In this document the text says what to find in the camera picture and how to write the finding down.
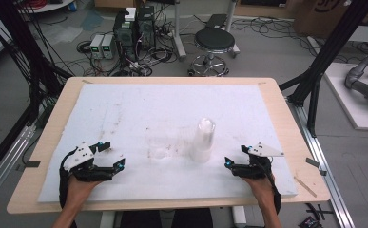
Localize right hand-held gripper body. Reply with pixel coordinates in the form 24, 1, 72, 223
231, 142, 284, 179

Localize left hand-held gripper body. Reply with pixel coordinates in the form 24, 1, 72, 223
60, 142, 114, 183

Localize stack of translucent plastic cups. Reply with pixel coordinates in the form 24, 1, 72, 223
189, 117, 217, 164

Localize clear disposable cup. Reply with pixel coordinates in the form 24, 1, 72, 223
146, 127, 173, 160

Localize person's left hand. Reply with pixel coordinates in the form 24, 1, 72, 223
67, 175, 102, 207

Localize person's right hand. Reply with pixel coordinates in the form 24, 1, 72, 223
242, 178, 276, 208

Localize wooden table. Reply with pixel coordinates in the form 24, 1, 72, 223
6, 76, 332, 215

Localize thin wooden stick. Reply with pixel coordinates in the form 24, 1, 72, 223
294, 176, 318, 199

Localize person's dark legs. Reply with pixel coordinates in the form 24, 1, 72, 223
121, 208, 214, 228

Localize white foam mat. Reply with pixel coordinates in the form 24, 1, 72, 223
37, 83, 299, 203

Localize grey bench power supply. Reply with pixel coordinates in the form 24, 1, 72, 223
89, 33, 105, 60
101, 33, 116, 60

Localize white floor board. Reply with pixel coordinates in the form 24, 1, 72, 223
323, 62, 368, 131

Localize black computer tower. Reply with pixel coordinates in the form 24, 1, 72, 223
112, 10, 138, 61
136, 13, 157, 53

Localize black round stool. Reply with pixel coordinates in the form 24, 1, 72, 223
187, 28, 237, 78

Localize grey desk leg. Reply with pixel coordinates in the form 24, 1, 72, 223
171, 0, 187, 61
225, 0, 241, 58

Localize flat black laptop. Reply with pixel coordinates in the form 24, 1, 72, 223
204, 13, 228, 29

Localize small white box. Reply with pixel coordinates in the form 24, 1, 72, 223
124, 7, 137, 23

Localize cardboard box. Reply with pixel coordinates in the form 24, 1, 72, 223
294, 0, 368, 39

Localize left hand-held gripper black cable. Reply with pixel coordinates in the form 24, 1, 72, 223
58, 151, 75, 210

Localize hand-held gripper black cable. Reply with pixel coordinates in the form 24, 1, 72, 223
263, 156, 282, 217
58, 151, 75, 210

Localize right hand-held gripper black cable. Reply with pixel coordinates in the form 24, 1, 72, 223
263, 156, 282, 217

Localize aluminium rail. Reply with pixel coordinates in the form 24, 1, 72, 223
0, 124, 37, 210
285, 98, 357, 228

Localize tangle of floor cables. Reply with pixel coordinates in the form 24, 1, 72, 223
73, 37, 180, 78

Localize black metal frame stand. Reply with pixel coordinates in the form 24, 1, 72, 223
280, 0, 368, 137
0, 0, 73, 188

